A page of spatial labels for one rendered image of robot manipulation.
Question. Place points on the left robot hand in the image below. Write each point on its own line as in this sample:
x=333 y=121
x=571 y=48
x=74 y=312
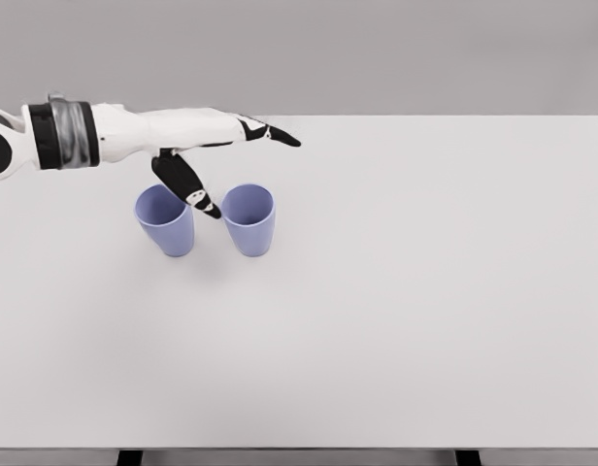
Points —
x=197 y=127

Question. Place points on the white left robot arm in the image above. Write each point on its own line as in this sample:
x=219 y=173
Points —
x=71 y=133

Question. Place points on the lavender plastic cup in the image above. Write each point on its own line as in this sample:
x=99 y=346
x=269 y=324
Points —
x=165 y=223
x=249 y=221

